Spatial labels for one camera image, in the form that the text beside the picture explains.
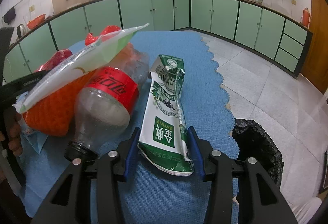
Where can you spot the green lower kitchen cabinets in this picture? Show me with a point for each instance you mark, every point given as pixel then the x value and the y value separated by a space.
pixel 266 32

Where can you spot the orange plastic basin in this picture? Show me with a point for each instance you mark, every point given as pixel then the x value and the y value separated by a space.
pixel 32 24

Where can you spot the black trash bin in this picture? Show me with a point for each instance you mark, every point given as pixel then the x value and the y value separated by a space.
pixel 253 141

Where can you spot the orange foam fruit net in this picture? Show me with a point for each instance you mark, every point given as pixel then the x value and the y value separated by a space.
pixel 53 114

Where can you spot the orange thermos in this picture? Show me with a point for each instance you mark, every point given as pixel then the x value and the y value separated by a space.
pixel 305 19

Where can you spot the black hanging cloth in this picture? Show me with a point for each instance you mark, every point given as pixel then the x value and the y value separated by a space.
pixel 9 16

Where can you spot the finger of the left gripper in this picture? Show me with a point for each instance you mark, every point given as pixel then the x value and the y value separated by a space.
pixel 17 87

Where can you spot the person's left hand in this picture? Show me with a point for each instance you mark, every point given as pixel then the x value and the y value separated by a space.
pixel 13 130

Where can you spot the white green plastic pouch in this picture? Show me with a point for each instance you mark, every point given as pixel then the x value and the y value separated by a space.
pixel 91 57

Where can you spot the steel electric kettle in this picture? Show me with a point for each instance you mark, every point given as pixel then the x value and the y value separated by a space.
pixel 21 31

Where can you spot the blue table mat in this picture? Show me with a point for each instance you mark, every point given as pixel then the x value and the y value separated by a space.
pixel 150 195

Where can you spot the clear cola bottle red label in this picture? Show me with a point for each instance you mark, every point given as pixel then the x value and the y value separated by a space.
pixel 105 104

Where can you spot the red plastic bag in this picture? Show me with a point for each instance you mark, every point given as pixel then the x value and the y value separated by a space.
pixel 61 55

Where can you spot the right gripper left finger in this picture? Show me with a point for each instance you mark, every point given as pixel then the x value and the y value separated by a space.
pixel 132 154

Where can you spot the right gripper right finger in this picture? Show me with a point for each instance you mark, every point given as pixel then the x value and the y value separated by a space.
pixel 195 152

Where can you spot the green white milk carton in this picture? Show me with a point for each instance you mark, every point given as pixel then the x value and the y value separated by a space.
pixel 163 137

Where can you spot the brown wooden door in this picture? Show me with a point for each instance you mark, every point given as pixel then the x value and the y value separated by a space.
pixel 315 65

